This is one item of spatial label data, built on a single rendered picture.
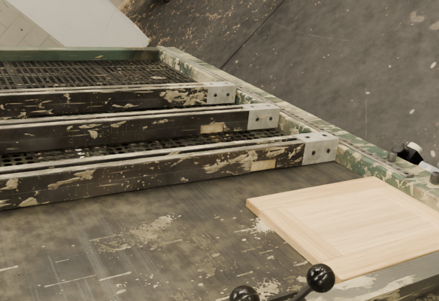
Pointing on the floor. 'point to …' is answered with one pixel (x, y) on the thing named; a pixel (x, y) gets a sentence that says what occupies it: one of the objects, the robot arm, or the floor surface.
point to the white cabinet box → (70, 9)
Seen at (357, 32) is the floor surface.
